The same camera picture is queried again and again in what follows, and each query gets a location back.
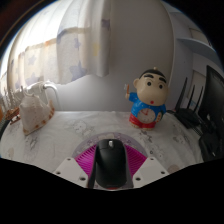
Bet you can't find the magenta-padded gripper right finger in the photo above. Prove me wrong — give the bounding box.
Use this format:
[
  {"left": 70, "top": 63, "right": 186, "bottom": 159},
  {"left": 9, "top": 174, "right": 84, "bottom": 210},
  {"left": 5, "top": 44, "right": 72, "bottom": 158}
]
[{"left": 123, "top": 144, "right": 170, "bottom": 188}]

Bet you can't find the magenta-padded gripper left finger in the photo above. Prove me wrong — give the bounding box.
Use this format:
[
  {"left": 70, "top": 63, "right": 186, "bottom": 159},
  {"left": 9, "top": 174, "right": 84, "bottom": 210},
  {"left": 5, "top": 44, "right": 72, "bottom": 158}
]
[{"left": 53, "top": 144, "right": 99, "bottom": 188}]

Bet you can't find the black computer mouse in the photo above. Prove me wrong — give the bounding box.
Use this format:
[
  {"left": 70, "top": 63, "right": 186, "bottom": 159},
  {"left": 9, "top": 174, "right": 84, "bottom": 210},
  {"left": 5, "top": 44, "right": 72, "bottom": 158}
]
[{"left": 94, "top": 138, "right": 128, "bottom": 189}]

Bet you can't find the white printed tablecloth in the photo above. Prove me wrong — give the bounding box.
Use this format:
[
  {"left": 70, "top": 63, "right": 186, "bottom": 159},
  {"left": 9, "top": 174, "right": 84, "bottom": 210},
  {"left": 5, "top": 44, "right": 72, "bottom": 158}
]
[{"left": 0, "top": 110, "right": 205, "bottom": 189}]

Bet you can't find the black router with antennas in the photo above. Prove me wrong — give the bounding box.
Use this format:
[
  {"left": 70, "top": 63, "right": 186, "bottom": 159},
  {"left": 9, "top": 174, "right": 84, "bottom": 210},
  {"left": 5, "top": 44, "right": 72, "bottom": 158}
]
[{"left": 173, "top": 77, "right": 205, "bottom": 129}]

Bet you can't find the large white conch shell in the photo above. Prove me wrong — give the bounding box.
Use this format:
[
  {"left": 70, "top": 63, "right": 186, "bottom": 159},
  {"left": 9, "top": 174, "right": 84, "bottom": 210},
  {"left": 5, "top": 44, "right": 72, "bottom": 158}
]
[{"left": 18, "top": 87, "right": 56, "bottom": 136}]

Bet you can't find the cartoon boy figure clock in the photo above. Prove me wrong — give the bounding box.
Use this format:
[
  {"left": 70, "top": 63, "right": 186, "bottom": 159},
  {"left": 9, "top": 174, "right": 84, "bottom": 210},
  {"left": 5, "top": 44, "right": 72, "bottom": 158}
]
[{"left": 124, "top": 67, "right": 169, "bottom": 131}]

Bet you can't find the black computer monitor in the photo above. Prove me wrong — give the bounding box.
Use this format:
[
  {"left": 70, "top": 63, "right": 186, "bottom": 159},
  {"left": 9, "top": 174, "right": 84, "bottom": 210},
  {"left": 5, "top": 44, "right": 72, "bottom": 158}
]
[{"left": 198, "top": 64, "right": 224, "bottom": 163}]

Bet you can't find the white star-print curtain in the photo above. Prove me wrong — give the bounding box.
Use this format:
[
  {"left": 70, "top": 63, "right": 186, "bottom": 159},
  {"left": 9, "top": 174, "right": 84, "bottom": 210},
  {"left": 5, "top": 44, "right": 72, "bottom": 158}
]
[{"left": 0, "top": 0, "right": 112, "bottom": 98}]

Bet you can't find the white wall shelf unit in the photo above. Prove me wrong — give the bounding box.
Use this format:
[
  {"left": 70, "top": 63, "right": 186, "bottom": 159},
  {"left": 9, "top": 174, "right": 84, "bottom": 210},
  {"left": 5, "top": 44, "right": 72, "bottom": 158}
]
[{"left": 169, "top": 9, "right": 224, "bottom": 68}]

